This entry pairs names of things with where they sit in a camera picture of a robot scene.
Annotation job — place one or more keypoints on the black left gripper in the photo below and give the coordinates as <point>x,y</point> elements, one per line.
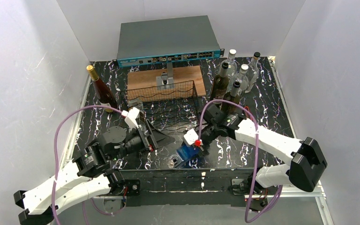
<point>148,135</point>

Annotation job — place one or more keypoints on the clear bottle with white cap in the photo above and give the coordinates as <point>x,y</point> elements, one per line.
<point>232,65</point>

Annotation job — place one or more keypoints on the wooden board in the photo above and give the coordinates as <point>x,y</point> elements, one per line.
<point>146,79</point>

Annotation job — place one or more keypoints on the grey network switch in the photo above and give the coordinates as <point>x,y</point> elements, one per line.
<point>167,40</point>

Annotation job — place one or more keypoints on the black wire wine rack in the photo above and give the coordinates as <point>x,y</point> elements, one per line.
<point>170,110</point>

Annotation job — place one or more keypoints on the amber wine bottle gold cap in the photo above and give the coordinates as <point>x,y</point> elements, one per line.
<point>103,92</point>

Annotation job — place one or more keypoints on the clear bottle with dark label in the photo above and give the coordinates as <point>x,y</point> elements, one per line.
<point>242,78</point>

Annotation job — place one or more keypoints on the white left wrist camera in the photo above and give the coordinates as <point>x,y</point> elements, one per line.
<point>131,117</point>

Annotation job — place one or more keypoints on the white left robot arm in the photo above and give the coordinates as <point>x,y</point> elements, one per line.
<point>89,174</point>

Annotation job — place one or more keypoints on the clear bottle with cork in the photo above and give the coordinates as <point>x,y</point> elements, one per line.
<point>253,71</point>

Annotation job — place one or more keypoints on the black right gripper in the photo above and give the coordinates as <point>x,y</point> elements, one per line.
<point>202,144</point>

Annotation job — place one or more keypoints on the grey metal bracket post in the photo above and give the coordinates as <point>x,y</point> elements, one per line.
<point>166,79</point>

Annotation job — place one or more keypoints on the clear embossed bottle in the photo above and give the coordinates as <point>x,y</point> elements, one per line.
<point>137,103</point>

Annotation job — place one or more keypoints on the dark green wine bottle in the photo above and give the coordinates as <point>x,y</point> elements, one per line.
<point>220,83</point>

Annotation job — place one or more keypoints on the dark bottle with black cap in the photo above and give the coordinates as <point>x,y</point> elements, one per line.
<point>231,96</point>

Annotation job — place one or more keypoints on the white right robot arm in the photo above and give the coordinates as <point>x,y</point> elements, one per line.
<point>303,160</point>

